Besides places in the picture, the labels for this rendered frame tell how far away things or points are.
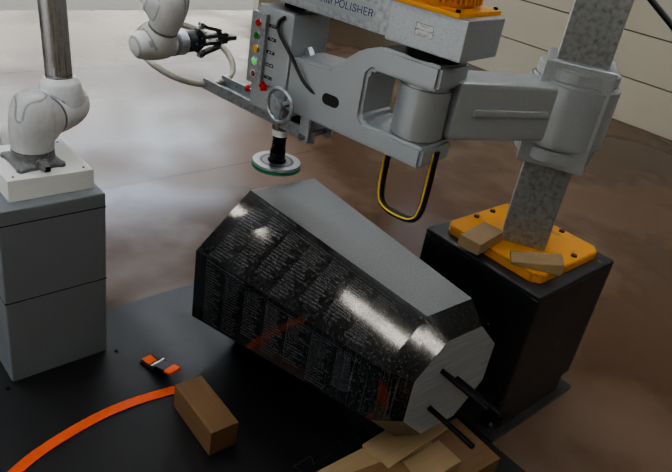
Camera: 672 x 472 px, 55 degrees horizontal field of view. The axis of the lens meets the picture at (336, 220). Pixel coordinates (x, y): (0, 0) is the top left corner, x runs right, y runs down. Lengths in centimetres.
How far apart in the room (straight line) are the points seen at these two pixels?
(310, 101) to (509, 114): 75
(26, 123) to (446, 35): 152
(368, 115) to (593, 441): 178
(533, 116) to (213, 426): 167
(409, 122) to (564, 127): 62
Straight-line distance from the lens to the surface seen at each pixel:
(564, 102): 259
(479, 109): 241
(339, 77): 247
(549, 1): 893
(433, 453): 254
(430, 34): 220
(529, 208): 280
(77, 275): 285
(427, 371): 218
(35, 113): 263
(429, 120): 231
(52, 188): 268
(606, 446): 329
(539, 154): 267
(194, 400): 272
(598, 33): 261
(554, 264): 271
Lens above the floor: 203
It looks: 28 degrees down
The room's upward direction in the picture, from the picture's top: 10 degrees clockwise
